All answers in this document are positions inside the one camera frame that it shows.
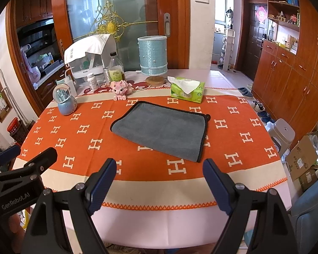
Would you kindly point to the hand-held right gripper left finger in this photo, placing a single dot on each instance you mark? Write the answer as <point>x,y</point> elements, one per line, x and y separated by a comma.
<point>103,187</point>

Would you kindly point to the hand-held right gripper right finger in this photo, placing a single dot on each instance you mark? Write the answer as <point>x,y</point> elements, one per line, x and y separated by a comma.
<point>217,187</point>

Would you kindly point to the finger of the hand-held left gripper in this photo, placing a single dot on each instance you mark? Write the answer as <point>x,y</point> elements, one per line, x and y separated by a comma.
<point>8,152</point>
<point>43,156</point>

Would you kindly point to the grey towel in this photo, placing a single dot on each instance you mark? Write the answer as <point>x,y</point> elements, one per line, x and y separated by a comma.
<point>161,129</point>

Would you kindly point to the red plastic container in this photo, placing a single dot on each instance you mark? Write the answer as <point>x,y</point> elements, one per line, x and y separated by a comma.
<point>13,127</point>

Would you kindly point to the orange patterned tablecloth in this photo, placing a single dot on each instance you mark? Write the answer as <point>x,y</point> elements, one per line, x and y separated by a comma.
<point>82,137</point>
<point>161,225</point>

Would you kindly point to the blue snow globe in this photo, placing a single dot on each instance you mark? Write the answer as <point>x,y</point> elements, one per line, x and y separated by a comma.
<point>67,105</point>

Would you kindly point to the white jug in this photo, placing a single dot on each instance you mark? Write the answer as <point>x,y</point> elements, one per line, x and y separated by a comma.
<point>69,84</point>

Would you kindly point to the blue shoes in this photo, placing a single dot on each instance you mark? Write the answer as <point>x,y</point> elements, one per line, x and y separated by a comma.
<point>263,117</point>

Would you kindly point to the grey plastic stool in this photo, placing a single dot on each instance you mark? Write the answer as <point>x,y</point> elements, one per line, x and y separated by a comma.
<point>282,132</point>

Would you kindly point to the white pill bottle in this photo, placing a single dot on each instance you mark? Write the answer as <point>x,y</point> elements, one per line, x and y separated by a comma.
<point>92,82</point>

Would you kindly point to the white sneakers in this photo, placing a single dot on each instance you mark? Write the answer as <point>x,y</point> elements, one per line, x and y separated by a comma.
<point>258,105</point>

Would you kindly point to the large cardboard box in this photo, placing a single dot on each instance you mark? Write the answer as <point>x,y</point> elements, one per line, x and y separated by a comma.
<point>304,153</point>

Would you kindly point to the small cardboard box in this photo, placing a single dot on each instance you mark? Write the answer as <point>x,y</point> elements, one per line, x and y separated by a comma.
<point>311,178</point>

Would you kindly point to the blue chair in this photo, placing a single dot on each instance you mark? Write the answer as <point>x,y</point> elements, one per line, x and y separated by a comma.
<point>307,217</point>

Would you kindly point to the green tissue box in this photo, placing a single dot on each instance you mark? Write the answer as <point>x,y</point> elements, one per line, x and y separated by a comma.
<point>193,94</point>

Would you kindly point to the grey slippers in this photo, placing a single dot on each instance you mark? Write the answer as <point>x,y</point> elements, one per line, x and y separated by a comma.
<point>245,92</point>

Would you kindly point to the white countertop appliance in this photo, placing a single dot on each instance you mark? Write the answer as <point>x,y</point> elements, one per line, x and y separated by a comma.
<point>95,68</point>

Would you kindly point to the pink block pig toy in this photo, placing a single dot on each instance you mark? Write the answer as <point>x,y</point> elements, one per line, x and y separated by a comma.
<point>120,87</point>

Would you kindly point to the small glass jar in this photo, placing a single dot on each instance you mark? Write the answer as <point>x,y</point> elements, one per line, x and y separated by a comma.
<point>106,75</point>

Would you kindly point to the glass bottle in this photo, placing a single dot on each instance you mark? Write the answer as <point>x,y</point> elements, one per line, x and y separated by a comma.
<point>116,71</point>

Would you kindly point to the white cloth cover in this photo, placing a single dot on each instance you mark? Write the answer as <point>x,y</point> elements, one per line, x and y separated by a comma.
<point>87,47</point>

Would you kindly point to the wooden kitchen cabinet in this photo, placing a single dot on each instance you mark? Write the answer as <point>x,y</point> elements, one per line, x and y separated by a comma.
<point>34,31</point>

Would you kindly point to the white shoe rack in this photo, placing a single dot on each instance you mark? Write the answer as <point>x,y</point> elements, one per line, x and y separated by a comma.
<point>228,50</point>

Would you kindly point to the blue table lamp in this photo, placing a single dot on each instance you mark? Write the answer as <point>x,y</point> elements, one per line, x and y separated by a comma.
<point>152,58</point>

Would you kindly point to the dark entrance door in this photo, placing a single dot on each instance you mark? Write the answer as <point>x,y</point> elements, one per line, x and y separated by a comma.
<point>254,45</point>

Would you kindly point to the glass sliding door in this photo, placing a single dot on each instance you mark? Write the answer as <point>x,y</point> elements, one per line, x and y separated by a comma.
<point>127,10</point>

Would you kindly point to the red door decoration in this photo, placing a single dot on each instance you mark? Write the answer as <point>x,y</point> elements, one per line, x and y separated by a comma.
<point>261,16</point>

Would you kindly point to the wooden wall cabinet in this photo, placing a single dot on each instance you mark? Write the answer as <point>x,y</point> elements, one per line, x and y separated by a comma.
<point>294,84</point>

